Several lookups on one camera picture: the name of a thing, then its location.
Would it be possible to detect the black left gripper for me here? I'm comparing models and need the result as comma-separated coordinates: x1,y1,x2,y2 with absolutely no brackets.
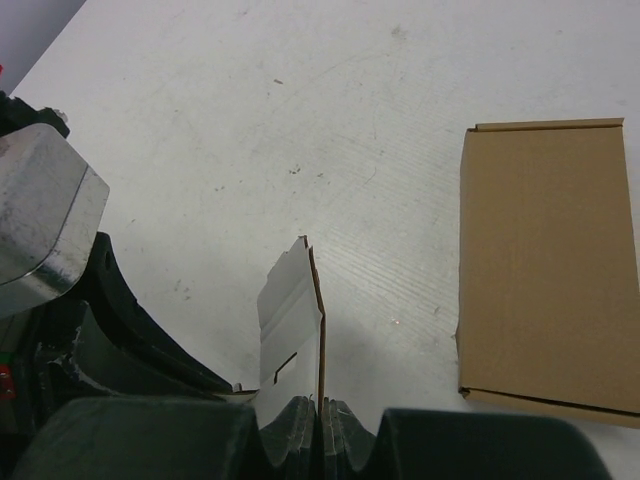
1,94,232,478

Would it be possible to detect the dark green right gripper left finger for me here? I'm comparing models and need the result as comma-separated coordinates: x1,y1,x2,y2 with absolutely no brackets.
12,397,320,479

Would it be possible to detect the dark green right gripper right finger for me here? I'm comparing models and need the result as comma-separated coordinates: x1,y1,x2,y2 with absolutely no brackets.
322,400,611,479

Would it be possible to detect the white paper box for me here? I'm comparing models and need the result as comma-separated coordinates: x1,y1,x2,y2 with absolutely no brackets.
221,235,326,428

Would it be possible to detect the brown folded cardboard box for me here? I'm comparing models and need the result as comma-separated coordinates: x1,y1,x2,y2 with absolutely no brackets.
456,118,639,428

